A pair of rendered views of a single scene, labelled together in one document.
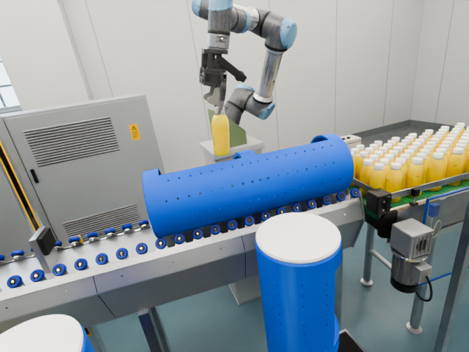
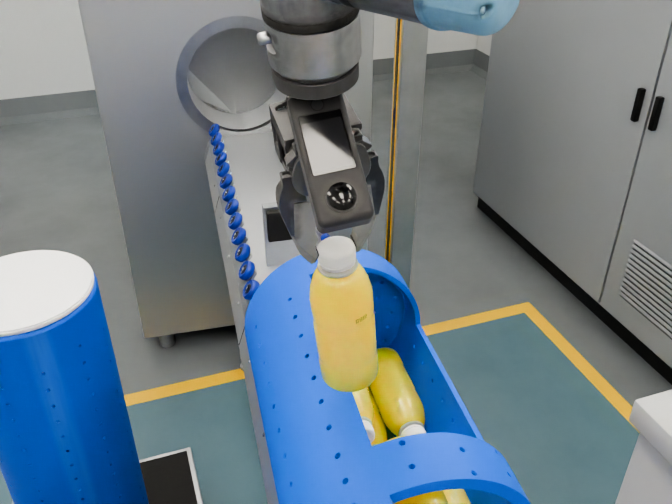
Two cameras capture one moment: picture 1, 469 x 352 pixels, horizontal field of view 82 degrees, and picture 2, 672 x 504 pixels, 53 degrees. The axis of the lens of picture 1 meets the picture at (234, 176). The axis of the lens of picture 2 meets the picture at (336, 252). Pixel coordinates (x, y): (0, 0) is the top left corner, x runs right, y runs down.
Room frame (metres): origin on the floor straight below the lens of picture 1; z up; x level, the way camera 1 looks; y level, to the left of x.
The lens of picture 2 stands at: (1.00, -0.55, 1.80)
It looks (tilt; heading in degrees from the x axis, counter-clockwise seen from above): 33 degrees down; 89
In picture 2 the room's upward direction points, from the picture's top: straight up
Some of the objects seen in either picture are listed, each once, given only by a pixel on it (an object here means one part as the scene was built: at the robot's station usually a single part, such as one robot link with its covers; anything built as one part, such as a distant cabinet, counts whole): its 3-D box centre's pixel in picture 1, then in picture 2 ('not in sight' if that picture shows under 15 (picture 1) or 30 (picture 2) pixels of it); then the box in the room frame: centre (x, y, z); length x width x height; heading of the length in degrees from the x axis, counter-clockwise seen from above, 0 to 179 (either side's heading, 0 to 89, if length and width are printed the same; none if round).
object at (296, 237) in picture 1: (296, 235); not in sight; (0.75, -0.18, 1.03); 0.28 x 0.28 x 0.01
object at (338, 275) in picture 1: (335, 296); not in sight; (1.12, -0.47, 0.31); 0.06 x 0.06 x 0.63; 12
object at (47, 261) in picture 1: (47, 248); (286, 234); (0.92, 0.78, 1.00); 0.10 x 0.04 x 0.15; 12
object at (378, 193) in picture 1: (377, 202); not in sight; (1.02, -0.61, 0.95); 0.10 x 0.07 x 0.10; 12
